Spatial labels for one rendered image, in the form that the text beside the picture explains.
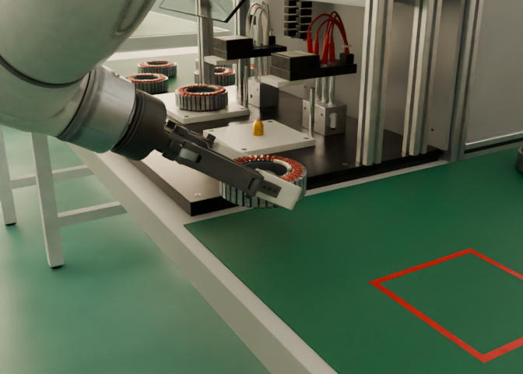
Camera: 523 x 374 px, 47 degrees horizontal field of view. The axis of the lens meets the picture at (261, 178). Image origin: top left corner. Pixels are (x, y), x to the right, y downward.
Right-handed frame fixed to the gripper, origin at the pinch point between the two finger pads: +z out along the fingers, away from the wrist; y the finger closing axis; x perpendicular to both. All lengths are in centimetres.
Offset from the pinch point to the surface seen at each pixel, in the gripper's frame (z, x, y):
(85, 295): 38, 74, 118
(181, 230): -4.6, 11.1, 4.4
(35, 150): 9, 37, 141
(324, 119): 23.9, -11.7, 25.3
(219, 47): 12, -16, 53
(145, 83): 11, -1, 80
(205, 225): -2.0, 9.3, 3.9
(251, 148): 10.4, -1.5, 21.9
